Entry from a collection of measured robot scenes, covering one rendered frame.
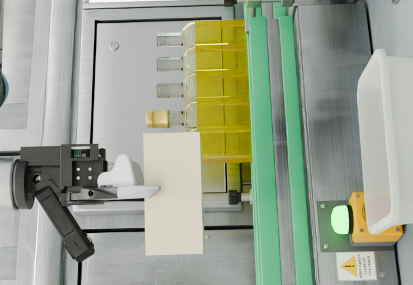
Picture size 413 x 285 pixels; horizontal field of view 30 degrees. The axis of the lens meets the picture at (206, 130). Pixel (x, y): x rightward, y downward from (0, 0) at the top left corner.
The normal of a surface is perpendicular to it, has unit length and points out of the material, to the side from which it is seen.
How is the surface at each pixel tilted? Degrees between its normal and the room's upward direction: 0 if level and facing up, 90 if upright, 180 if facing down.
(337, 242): 90
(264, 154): 90
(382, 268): 90
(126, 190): 78
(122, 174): 59
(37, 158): 90
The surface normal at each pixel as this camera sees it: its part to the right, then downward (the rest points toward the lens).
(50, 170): -0.01, -0.13
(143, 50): -0.03, -0.38
